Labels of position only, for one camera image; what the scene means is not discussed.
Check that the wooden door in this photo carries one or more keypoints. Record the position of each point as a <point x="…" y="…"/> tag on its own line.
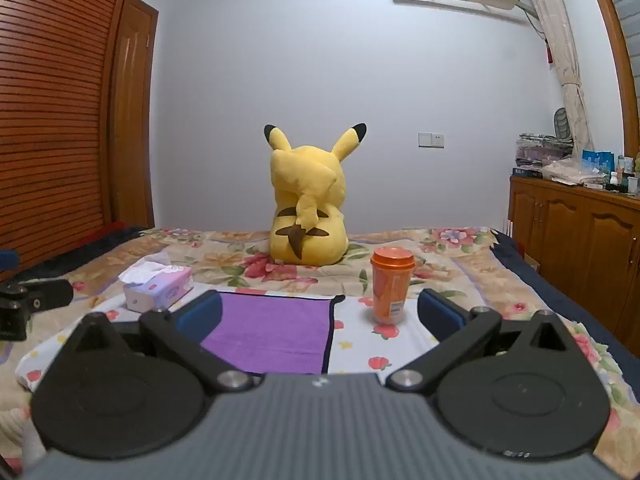
<point x="132" y="110"/>

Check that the wooden louvered wardrobe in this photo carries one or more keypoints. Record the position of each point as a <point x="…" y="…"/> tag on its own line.
<point x="50" y="110"/>

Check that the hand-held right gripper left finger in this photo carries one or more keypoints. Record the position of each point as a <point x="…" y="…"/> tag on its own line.
<point x="202" y="316"/>

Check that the yellow plush toy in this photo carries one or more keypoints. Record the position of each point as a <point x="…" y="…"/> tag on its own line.
<point x="307" y="190"/>

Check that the white wall switch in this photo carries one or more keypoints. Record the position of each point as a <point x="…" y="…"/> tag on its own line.
<point x="430" y="140"/>

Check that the beige curtain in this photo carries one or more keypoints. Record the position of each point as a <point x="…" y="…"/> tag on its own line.
<point x="560" y="50"/>

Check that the wooden window frame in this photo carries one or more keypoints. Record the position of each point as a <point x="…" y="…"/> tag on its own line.
<point x="617" y="45"/>

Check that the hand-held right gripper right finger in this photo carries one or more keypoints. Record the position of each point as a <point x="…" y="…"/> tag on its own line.
<point x="440" y="312"/>

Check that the navy mattress edge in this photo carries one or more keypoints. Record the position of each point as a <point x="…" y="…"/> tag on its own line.
<point x="560" y="300"/>

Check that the grey mesh object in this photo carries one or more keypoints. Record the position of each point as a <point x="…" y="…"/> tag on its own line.
<point x="561" y="124"/>

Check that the white fruit-print cloth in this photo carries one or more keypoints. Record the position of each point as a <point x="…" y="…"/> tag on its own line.
<point x="357" y="352"/>

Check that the stack of folded fabrics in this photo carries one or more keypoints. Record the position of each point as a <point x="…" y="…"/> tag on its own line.
<point x="542" y="151"/>

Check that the orange lidded cup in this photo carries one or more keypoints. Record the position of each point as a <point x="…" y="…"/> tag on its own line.
<point x="392" y="285"/>

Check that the tissue box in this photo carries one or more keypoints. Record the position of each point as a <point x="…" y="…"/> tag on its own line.
<point x="160" y="294"/>

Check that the white cup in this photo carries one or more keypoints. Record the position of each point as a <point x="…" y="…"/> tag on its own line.
<point x="634" y="185"/>

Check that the purple towel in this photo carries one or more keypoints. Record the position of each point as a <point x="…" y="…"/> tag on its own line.
<point x="270" y="332"/>

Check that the dark flat box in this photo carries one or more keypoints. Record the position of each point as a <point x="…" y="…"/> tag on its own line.
<point x="527" y="172"/>

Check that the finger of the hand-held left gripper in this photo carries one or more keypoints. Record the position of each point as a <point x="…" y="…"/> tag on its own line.
<point x="45" y="294"/>

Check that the wooden cabinet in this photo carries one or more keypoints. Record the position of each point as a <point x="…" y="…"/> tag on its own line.
<point x="575" y="230"/>

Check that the beige folded cloth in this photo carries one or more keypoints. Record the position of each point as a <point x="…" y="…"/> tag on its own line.
<point x="575" y="172"/>

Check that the small white bottle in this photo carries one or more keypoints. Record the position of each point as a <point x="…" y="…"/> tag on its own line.
<point x="613" y="180"/>

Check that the blue box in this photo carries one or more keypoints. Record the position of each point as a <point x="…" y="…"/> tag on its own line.
<point x="599" y="160"/>

